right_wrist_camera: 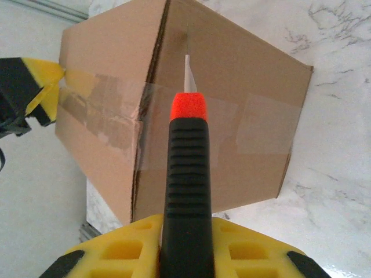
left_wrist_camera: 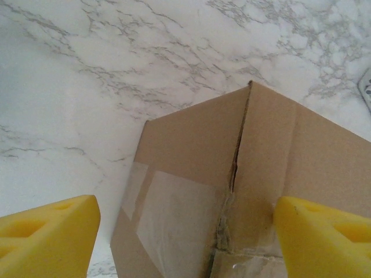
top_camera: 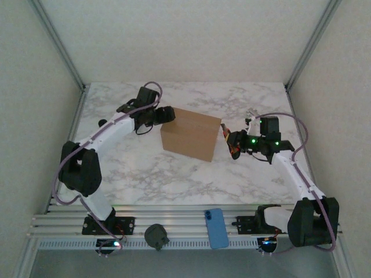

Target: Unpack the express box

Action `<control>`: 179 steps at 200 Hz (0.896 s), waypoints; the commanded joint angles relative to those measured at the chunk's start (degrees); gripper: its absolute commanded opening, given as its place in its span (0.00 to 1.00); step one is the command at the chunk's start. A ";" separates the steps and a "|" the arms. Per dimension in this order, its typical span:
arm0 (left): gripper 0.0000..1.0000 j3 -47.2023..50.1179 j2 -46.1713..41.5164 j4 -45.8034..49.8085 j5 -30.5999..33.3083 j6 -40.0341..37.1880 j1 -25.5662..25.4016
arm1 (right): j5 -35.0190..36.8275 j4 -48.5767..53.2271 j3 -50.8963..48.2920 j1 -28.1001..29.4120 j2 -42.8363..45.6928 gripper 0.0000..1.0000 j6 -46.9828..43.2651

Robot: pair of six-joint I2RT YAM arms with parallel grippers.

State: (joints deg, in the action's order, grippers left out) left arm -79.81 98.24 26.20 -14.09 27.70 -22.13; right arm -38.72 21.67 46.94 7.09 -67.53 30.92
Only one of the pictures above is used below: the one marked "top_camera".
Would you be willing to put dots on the brown cardboard express box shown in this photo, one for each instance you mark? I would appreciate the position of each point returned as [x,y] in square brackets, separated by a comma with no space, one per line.
[188,136]

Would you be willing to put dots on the orange black utility knife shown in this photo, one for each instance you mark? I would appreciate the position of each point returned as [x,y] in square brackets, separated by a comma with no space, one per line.
[224,128]

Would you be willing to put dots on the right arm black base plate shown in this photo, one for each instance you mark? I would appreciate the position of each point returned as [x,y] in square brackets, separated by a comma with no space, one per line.
[246,226]

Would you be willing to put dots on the blue smartphone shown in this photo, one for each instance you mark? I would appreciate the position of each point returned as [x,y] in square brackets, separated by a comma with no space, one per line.
[216,228]

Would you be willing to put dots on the aluminium mounting rail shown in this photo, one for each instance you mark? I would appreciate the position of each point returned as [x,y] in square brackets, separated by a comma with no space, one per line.
[179,223]

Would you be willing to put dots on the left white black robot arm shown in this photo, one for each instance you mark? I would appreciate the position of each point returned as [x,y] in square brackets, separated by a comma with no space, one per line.
[116,130]

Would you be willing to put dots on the aluminium table edge rail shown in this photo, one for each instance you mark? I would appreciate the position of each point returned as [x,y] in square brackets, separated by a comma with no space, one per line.
[75,121]
[295,116]

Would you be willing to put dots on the dark green round device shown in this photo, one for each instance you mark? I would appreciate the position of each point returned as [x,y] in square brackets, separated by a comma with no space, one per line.
[156,235]

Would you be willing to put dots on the aluminium frame post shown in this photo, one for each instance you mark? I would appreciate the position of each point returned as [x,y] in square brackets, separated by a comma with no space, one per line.
[58,43]
[313,43]

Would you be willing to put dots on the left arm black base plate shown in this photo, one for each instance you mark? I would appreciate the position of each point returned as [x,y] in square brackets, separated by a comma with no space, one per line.
[127,226]

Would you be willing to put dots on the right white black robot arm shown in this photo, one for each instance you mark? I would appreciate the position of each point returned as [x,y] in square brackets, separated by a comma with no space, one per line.
[290,171]

